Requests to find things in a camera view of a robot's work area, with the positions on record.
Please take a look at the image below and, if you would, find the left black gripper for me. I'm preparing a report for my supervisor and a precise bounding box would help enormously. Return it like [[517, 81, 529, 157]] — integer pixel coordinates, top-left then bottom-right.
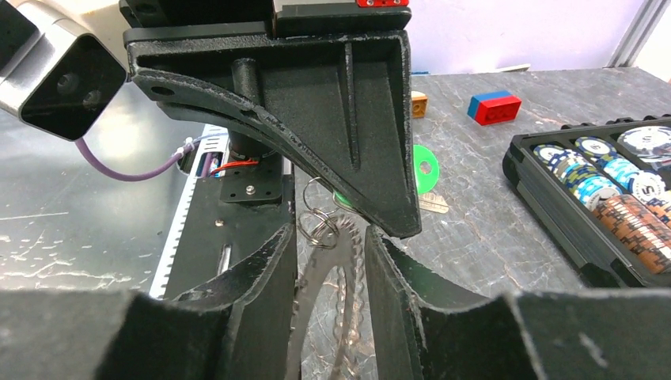
[[118, 1, 422, 238]]

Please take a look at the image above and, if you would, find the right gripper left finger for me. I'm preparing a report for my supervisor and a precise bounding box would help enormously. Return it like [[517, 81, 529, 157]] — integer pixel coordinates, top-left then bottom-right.
[[1, 224, 297, 379]]

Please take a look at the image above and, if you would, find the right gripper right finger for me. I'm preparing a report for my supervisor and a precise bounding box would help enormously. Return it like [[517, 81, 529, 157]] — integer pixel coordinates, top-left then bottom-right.
[[364, 226, 670, 379]]

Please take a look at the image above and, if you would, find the green key tag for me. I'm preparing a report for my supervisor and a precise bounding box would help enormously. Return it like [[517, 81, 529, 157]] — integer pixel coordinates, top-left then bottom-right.
[[413, 144, 440, 195]]

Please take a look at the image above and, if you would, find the large ring of keyrings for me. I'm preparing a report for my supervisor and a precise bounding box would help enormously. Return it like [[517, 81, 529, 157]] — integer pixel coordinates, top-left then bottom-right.
[[282, 176, 378, 380]]

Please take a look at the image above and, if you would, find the yellow orange brick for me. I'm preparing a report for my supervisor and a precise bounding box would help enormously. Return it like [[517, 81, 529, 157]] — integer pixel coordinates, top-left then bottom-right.
[[411, 90, 428, 118]]

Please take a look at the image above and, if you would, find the red blue brick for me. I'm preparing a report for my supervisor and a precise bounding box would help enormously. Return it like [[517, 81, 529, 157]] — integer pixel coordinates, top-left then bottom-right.
[[467, 90, 522, 126]]

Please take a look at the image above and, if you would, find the black poker chip case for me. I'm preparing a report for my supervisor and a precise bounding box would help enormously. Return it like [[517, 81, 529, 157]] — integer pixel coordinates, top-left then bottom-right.
[[502, 115, 670, 287]]

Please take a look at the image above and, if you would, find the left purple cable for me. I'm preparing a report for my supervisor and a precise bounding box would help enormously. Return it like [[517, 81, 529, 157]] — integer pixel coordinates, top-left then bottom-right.
[[73, 131, 232, 184]]

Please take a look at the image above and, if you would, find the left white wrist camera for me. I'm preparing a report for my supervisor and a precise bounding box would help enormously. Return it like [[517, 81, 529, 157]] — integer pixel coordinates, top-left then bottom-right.
[[1, 1, 127, 141]]

